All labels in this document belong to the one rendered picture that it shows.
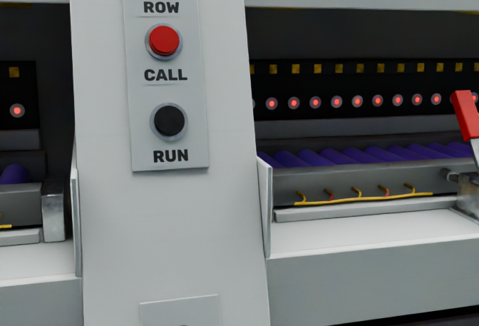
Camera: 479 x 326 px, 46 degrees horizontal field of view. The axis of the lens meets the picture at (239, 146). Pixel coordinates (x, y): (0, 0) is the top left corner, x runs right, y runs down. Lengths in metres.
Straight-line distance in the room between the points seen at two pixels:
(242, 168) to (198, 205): 0.03
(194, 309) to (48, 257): 0.08
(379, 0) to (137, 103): 0.17
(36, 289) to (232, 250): 0.10
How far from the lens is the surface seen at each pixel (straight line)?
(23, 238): 0.34
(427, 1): 0.39
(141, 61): 0.30
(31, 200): 0.36
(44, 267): 0.31
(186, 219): 0.29
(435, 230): 0.37
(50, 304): 0.30
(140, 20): 0.31
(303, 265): 0.31
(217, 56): 0.31
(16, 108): 0.47
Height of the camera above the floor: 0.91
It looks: 7 degrees up
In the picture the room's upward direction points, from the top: 4 degrees counter-clockwise
